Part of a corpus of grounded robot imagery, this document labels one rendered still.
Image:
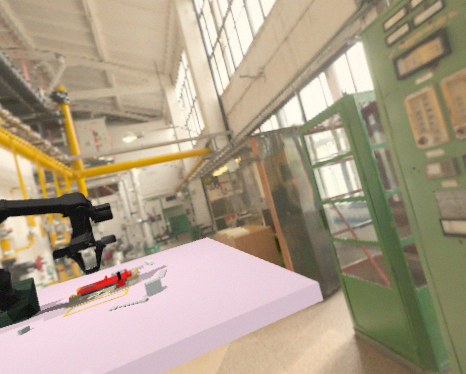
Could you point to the black and grey wheel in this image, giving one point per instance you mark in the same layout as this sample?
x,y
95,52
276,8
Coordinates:
x,y
92,270

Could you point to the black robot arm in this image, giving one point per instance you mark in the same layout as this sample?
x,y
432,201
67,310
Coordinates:
x,y
74,205

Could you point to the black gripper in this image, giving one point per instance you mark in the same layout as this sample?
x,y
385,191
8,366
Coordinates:
x,y
77,257

